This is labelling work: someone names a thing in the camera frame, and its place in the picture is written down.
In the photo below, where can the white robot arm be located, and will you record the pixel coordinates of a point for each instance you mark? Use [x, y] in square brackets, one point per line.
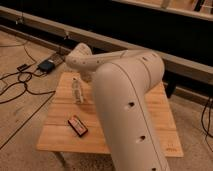
[120, 81]

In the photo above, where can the black red rectangular box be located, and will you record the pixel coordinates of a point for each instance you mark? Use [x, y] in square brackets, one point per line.
[77, 125]

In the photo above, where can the wooden table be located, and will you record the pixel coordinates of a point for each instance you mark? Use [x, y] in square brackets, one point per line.
[71, 127]

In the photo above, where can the long wooden beam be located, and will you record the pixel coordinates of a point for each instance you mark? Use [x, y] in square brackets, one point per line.
[175, 64]

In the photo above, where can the black power adapter box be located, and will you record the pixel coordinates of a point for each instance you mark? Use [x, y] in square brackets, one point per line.
[46, 66]

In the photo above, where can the small black device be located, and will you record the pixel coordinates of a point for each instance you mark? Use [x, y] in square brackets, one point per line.
[23, 67]

